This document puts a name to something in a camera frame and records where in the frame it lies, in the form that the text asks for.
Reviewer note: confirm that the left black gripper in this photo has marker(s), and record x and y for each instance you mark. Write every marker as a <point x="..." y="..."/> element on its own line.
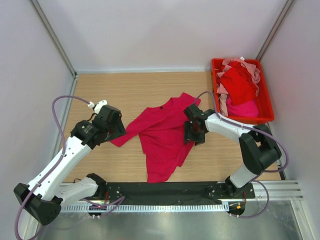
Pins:
<point x="119" y="130"/>

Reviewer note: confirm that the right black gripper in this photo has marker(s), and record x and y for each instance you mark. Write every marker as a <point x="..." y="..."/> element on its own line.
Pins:
<point x="199" y="139"/>

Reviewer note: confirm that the crimson t shirt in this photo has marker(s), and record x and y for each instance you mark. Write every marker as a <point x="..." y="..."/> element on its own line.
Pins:
<point x="161" y="133"/>

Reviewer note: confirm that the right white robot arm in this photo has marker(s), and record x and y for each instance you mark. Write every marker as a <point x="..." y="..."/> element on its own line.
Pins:
<point x="258" y="147"/>

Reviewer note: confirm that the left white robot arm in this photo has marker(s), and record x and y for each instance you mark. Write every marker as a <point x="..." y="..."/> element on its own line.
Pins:
<point x="43" y="197"/>

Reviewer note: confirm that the red plastic bin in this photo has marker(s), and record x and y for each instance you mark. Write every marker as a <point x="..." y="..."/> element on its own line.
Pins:
<point x="262" y="100"/>

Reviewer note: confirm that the magenta t shirt in bin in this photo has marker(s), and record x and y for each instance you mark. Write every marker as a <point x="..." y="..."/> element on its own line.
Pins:
<point x="248" y="109"/>

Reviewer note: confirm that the red t shirt in bin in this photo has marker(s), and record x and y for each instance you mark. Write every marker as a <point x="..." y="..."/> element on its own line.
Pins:
<point x="239" y="82"/>

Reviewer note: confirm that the pink t shirt in bin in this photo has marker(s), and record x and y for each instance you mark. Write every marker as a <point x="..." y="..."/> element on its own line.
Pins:
<point x="223" y="94"/>

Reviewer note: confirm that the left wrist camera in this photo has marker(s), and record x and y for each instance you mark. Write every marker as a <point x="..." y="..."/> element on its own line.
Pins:
<point x="96" y="107"/>

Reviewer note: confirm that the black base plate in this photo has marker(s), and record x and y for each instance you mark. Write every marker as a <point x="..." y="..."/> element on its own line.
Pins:
<point x="142" y="190"/>

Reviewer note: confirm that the slotted cable duct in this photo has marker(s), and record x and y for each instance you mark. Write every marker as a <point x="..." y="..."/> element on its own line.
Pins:
<point x="83" y="207"/>

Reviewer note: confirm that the aluminium frame rail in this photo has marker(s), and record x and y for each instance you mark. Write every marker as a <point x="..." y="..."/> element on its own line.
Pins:
<point x="278" y="190"/>

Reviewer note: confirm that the left corner aluminium post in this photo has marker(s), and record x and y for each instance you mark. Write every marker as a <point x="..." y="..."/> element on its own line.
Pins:
<point x="54" y="38"/>

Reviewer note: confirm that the corner aluminium post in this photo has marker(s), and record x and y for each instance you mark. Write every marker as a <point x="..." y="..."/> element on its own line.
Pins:
<point x="54" y="38"/>
<point x="280" y="19"/>

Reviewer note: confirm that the right corner aluminium post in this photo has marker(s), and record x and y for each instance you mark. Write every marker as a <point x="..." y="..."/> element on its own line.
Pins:
<point x="280" y="19"/>

